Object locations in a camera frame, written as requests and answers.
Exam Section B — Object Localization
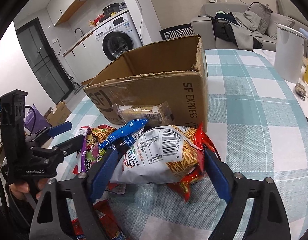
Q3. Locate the black glass door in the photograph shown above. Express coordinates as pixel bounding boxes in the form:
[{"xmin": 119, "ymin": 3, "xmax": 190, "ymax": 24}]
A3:
[{"xmin": 16, "ymin": 18, "xmax": 74, "ymax": 104}]

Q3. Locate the white cylindrical bin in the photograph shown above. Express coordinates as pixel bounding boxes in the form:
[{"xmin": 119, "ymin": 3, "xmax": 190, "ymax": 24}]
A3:
[{"xmin": 273, "ymin": 23, "xmax": 307, "ymax": 83}]

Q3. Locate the brown SF cardboard box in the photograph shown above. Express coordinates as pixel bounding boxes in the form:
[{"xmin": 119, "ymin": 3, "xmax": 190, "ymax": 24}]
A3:
[{"xmin": 84, "ymin": 35, "xmax": 208, "ymax": 128}]

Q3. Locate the grey jacket on sofa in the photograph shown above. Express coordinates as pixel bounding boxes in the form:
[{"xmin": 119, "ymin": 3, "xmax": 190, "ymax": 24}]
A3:
[{"xmin": 211, "ymin": 10, "xmax": 263, "ymax": 50}]

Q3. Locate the teal checked tablecloth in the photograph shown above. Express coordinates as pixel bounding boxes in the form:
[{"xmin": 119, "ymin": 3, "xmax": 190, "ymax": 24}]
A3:
[{"xmin": 50, "ymin": 49, "xmax": 308, "ymax": 240}]

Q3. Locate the clear wrapped wafer pack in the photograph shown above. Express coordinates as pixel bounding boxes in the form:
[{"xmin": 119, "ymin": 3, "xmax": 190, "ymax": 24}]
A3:
[{"xmin": 113, "ymin": 101, "xmax": 175, "ymax": 127}]

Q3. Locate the blue Oreo packet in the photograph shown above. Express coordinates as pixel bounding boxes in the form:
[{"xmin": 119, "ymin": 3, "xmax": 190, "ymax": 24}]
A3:
[{"xmin": 99, "ymin": 119, "xmax": 148, "ymax": 154}]

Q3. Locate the white washing machine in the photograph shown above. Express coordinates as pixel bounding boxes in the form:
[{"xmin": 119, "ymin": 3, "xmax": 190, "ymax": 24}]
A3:
[{"xmin": 93, "ymin": 11, "xmax": 143, "ymax": 61}]

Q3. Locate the purple grape candy bag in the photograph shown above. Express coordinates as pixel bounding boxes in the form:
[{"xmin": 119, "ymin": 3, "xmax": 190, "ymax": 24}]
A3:
[{"xmin": 72, "ymin": 134, "xmax": 105, "ymax": 174}]

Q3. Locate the red snack packet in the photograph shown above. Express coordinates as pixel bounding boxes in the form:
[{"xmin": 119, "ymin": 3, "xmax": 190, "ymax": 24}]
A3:
[{"xmin": 167, "ymin": 123, "xmax": 221, "ymax": 202}]

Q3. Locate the person's left hand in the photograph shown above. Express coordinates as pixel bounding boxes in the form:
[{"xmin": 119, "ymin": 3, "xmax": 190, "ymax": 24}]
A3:
[{"xmin": 9, "ymin": 178, "xmax": 48, "ymax": 200}]

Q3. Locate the grey sofa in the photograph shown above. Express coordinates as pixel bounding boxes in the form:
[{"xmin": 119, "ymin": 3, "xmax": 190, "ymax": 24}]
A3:
[{"xmin": 191, "ymin": 0, "xmax": 308, "ymax": 51}]

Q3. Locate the black patterned chair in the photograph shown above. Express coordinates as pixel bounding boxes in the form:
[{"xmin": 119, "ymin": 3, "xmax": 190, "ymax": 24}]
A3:
[{"xmin": 159, "ymin": 23, "xmax": 194, "ymax": 41}]

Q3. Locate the black cooker pot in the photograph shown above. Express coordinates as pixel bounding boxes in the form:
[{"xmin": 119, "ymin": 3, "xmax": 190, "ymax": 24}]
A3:
[{"xmin": 103, "ymin": 3, "xmax": 120, "ymax": 17}]

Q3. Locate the red Oreo cookie packet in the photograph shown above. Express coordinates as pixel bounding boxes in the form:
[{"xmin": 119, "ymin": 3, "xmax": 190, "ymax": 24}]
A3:
[{"xmin": 72, "ymin": 200, "xmax": 128, "ymax": 240}]

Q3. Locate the grey cushion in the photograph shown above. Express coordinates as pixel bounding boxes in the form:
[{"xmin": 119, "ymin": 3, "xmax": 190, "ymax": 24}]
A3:
[{"xmin": 264, "ymin": 12, "xmax": 296, "ymax": 40}]

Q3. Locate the small white red packet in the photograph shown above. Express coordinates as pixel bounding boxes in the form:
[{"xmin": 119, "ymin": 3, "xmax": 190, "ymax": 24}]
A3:
[{"xmin": 106, "ymin": 183, "xmax": 126, "ymax": 195}]

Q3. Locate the cardboard box on floor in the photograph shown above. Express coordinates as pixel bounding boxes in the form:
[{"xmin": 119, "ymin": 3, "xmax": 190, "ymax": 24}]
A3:
[{"xmin": 44, "ymin": 101, "xmax": 71, "ymax": 126}]

